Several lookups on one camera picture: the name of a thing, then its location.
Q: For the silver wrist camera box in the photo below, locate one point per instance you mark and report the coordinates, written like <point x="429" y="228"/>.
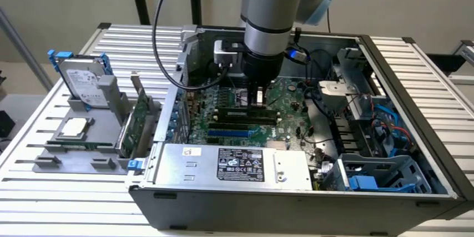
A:
<point x="224" y="51"/>

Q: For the metal disk bay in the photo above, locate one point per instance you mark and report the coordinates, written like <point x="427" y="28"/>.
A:
<point x="352" y="87"/>

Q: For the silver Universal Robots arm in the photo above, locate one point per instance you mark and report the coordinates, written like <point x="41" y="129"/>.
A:
<point x="266" y="12"/>

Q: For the long black expansion slot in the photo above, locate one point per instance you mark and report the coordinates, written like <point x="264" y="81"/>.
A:
<point x="228" y="126"/>

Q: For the short black expansion slot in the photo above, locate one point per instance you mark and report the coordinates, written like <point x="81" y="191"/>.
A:
<point x="217" y="140"/>

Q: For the silver power supply unit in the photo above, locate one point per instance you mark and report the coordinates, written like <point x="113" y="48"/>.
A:
<point x="208" y="170"/>

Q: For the silver hard disk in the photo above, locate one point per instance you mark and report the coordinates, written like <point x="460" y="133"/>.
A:
<point x="83" y="81"/>

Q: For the blue expansion slot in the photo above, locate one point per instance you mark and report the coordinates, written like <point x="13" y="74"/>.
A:
<point x="228" y="133"/>

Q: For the green graphics card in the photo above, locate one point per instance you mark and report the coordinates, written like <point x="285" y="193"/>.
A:
<point x="137" y="126"/>

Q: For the grey parts rack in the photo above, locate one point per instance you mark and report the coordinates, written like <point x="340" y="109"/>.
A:
<point x="107" y="126"/>

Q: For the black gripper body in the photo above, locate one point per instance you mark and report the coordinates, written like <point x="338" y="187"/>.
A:
<point x="264" y="67"/>

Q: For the blue case latch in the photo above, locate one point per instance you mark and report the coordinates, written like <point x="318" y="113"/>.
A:
<point x="135" y="166"/>

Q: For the silver CPU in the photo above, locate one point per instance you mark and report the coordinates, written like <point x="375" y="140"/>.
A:
<point x="75" y="127"/>

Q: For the silver chipset heatsink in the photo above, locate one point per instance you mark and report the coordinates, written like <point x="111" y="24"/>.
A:
<point x="278" y="145"/>

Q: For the small black box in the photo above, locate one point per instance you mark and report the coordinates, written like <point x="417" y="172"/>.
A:
<point x="7" y="124"/>

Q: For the CPU socket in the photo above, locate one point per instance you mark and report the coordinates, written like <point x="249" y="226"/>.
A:
<point x="241" y="96"/>

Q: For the open black PC case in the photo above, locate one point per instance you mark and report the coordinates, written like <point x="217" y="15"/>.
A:
<point x="260" y="212"/>

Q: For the green motherboard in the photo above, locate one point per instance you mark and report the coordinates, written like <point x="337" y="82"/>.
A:
<point x="289" y="120"/>

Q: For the black fan shroud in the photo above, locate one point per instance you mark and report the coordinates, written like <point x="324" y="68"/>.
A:
<point x="348" y="134"/>

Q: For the aluminium frame profile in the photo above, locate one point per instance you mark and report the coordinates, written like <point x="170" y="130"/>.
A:
<point x="463" y="54"/>

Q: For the grey slanted pole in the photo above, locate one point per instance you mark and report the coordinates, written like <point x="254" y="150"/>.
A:
<point x="26" y="54"/>

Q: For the blue disk caddy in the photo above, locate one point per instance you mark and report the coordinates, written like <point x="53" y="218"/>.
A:
<point x="107" y="65"/>

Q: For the coin battery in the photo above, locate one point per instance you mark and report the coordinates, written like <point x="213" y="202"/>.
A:
<point x="293" y="87"/>

